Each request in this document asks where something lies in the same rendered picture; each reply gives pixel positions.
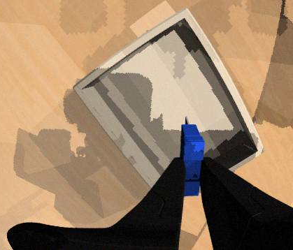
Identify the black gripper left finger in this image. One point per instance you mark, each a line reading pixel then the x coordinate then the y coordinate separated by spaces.
pixel 154 224

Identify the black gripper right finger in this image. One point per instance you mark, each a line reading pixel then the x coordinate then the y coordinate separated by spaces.
pixel 239 215

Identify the grey rectangular tray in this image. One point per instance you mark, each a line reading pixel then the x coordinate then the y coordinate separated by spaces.
pixel 141 96

